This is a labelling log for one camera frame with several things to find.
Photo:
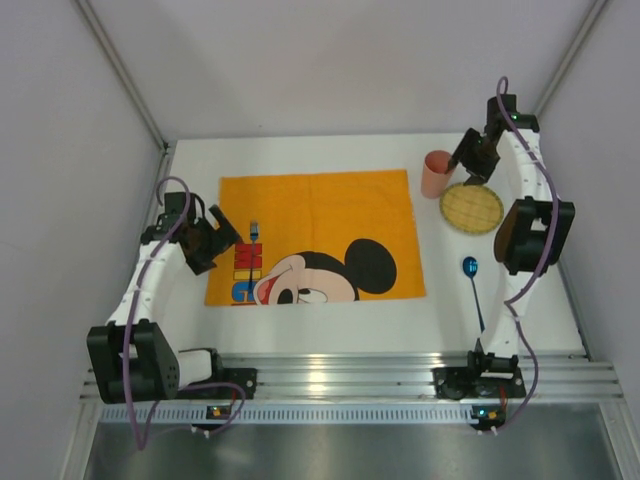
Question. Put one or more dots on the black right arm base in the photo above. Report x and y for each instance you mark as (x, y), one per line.
(483, 376)

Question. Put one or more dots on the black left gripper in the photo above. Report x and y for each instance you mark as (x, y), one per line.
(208, 245)

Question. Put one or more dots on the aluminium mounting rail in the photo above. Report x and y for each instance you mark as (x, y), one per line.
(351, 389)

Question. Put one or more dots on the yellow woven round plate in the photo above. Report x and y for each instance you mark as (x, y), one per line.
(471, 209)

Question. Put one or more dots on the blue metal fork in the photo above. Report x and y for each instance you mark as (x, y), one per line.
(254, 236)

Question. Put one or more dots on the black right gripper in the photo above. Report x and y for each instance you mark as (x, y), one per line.
(470, 151)

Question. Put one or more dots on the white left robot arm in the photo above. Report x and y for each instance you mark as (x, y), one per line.
(138, 354)

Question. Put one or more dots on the orange cartoon print cloth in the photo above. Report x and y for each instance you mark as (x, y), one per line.
(323, 238)

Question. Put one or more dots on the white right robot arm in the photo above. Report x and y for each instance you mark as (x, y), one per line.
(533, 232)

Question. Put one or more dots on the pink plastic cup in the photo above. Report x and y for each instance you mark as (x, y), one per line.
(436, 173)

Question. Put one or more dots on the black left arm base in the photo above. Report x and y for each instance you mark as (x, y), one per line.
(235, 382)

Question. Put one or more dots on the blue metal spoon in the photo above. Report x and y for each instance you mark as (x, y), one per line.
(470, 270)

